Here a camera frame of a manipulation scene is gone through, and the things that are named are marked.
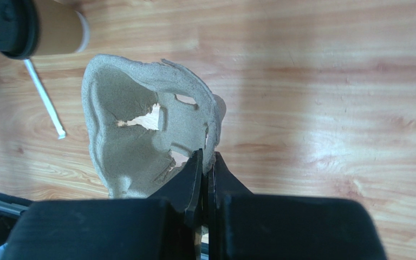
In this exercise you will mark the black plastic cup lid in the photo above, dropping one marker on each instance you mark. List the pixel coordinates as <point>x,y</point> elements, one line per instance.
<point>19,28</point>

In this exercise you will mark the cardboard cup carrier tray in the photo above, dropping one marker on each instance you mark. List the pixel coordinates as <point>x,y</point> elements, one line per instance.
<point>141,117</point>

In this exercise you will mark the white wrapped straw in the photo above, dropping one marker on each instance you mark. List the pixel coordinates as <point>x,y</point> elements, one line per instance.
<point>45,99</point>

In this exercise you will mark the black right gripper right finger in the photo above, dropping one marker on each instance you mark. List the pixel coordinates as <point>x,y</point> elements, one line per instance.
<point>220,183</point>

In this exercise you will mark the brown paper coffee cup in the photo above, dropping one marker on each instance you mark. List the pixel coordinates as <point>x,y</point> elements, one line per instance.
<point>62,29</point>

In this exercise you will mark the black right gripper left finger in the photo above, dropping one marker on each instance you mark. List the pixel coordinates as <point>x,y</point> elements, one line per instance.
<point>183,218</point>

